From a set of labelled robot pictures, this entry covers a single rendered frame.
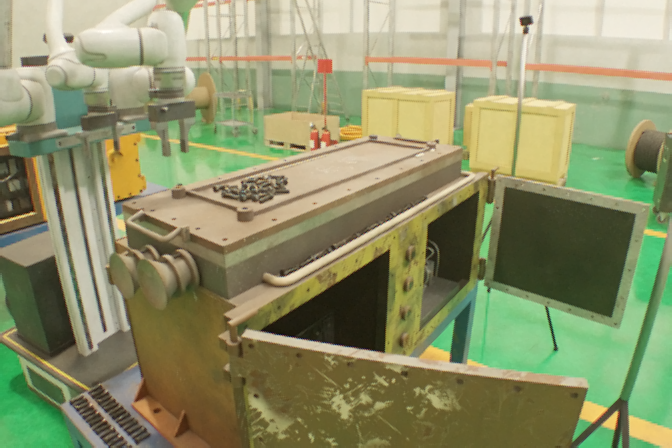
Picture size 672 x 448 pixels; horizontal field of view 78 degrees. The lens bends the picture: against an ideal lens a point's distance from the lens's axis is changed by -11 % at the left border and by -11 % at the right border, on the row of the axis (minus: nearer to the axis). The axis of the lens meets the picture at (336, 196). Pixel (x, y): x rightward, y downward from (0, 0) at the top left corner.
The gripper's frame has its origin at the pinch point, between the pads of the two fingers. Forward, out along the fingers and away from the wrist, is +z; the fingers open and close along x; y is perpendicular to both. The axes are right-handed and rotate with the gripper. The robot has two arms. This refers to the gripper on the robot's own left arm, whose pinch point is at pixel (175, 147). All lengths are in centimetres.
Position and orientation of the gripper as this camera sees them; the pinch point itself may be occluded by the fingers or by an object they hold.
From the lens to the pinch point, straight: 138.6
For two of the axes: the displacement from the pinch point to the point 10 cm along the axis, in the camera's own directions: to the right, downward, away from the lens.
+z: 0.0, 9.5, 3.1
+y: 7.9, 1.9, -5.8
